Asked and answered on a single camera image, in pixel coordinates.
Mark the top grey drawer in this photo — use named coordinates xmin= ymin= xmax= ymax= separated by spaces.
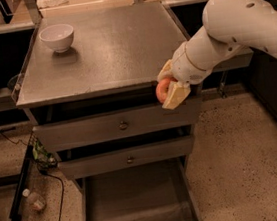
xmin=33 ymin=97 xmax=201 ymax=152

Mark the red apple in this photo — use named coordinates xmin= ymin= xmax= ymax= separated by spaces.
xmin=155 ymin=77 xmax=177 ymax=104

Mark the bottom grey drawer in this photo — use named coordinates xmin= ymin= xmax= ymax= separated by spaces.
xmin=83 ymin=158 xmax=202 ymax=221

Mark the grey drawer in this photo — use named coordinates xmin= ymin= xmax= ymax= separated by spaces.
xmin=59 ymin=135 xmax=194 ymax=179
xmin=83 ymin=158 xmax=202 ymax=221
xmin=33 ymin=97 xmax=201 ymax=152

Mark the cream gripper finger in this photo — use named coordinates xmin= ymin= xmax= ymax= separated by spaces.
xmin=157 ymin=59 xmax=173 ymax=82
xmin=162 ymin=81 xmax=191 ymax=110

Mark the green snack bag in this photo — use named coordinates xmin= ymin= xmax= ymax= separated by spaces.
xmin=32 ymin=140 xmax=57 ymax=169

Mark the plastic water bottle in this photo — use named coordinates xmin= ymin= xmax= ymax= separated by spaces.
xmin=22 ymin=189 xmax=46 ymax=212

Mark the white ceramic bowl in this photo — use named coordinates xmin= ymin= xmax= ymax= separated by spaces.
xmin=39 ymin=24 xmax=74 ymax=53

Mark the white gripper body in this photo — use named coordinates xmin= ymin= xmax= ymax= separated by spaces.
xmin=171 ymin=41 xmax=212 ymax=85

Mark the middle grey drawer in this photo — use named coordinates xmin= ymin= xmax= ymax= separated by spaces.
xmin=59 ymin=135 xmax=194 ymax=179

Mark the grey side shelf beam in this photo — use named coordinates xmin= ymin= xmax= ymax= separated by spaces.
xmin=213 ymin=48 xmax=254 ymax=72

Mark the black metal bar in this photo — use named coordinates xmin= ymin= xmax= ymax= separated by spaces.
xmin=9 ymin=145 xmax=33 ymax=221

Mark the grey drawer cabinet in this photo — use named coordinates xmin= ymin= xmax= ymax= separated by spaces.
xmin=17 ymin=2 xmax=196 ymax=221

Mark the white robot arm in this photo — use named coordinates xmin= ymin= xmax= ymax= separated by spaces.
xmin=156 ymin=0 xmax=277 ymax=110

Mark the black floor cable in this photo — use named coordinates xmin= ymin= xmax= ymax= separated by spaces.
xmin=38 ymin=166 xmax=69 ymax=221

